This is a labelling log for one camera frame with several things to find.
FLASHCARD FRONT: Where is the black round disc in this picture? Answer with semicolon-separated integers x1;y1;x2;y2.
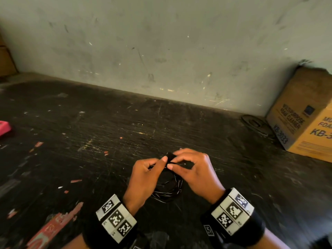
241;114;276;139

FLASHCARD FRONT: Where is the brown printed cardboard box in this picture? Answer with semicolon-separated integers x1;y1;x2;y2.
266;65;332;163

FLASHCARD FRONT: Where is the black cable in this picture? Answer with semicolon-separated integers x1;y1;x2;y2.
148;152;195;204

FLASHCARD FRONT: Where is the person's left hand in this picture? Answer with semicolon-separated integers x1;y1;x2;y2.
123;156;168;216

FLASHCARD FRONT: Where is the torn red sticker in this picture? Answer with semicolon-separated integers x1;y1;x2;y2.
25;202;84;249

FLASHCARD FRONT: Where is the person's right hand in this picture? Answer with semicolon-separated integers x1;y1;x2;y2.
167;148;226;204

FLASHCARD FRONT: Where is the black wristband with marker tags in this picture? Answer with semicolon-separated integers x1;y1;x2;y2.
82;194;138;249
200;188;266;248

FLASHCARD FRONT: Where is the plain brown cardboard box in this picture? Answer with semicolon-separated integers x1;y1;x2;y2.
0;35;19;77

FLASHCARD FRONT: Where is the pink block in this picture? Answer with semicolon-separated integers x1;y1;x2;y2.
0;121;12;137

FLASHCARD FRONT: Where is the person's left forearm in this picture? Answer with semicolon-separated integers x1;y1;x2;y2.
62;233;87;249

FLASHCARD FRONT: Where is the person's right forearm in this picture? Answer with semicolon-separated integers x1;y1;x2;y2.
254;229;290;249

